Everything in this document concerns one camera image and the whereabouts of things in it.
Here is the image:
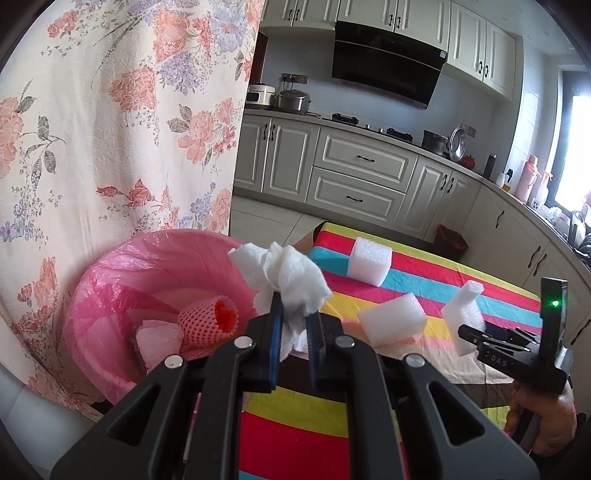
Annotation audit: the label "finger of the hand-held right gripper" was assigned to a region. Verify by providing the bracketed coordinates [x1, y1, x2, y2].
[485, 325, 539, 345]
[457, 324, 498, 355]

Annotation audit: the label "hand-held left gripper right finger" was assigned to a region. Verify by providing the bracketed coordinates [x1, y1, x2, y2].
[304, 312, 539, 480]

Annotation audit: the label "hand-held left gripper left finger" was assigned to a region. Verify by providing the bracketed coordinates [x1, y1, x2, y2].
[50, 292, 284, 480]

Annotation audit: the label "notched white foam piece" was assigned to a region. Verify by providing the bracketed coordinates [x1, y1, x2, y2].
[442, 280, 486, 356]

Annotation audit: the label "white tissue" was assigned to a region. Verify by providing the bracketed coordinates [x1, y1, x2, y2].
[228, 240, 332, 362]

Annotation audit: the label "pink foam fruit net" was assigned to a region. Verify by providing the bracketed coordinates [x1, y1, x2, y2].
[177, 295, 240, 348]

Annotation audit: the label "bin with pink bag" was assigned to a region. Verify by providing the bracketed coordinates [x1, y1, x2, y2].
[62, 229, 274, 408]

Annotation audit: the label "person's right hand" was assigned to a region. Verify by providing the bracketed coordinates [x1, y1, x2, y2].
[505, 385, 579, 459]

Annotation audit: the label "flat white foam piece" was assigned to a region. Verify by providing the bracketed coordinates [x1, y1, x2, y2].
[357, 295, 428, 347]

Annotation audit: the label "striped colourful tablecloth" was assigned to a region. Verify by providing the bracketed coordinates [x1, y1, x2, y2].
[185, 222, 576, 480]

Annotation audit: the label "dark dish rack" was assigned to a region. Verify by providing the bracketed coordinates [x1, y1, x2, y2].
[568, 209, 591, 267]

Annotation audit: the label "brown wastebasket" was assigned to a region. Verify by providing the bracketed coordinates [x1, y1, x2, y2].
[435, 224, 468, 260]

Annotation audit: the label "large white foam block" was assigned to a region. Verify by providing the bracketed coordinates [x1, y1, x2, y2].
[347, 236, 393, 285]

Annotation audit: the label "crumpled pale pink tissue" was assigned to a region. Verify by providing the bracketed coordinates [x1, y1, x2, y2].
[135, 319, 184, 373]

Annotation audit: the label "pink thermos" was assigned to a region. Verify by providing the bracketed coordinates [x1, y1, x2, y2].
[515, 154, 539, 202]

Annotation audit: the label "kitchen window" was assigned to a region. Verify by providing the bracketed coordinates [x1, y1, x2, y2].
[549, 64, 591, 223]

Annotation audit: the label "white lower kitchen cabinets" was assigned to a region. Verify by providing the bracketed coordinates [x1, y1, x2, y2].
[233, 108, 591, 325]

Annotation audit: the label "white kitchen cabinets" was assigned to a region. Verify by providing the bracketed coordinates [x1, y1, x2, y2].
[233, 108, 591, 325]
[261, 0, 517, 102]

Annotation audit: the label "steel basin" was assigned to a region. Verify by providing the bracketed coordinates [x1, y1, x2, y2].
[447, 126, 468, 162]

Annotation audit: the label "gas stove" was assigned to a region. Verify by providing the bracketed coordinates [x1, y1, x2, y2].
[330, 113, 414, 140]

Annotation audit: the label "steel pressure cooker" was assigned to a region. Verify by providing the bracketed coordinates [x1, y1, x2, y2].
[276, 89, 310, 116]

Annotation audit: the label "white rice cooker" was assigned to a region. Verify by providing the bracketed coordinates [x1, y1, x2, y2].
[247, 82, 277, 109]

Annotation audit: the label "floral curtain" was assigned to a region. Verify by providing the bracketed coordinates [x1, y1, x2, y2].
[0, 0, 267, 424]

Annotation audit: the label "white upper kitchen cabinets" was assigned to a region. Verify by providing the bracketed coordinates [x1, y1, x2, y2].
[261, 0, 517, 102]

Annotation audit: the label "black range hood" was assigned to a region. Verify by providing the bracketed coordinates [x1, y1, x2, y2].
[331, 20, 449, 110]

